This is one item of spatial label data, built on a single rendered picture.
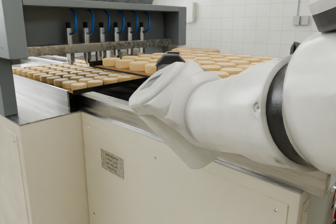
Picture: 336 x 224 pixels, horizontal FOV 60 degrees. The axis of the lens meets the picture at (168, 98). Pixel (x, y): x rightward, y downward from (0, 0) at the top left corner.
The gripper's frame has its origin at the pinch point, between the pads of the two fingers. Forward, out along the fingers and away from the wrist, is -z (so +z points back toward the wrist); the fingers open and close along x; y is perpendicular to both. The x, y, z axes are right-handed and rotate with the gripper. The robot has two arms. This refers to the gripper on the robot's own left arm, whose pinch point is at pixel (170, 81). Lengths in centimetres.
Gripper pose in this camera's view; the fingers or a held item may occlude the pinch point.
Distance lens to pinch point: 59.0
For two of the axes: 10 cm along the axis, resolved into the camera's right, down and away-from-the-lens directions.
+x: 0.1, -9.7, -2.5
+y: -10.0, 0.0, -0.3
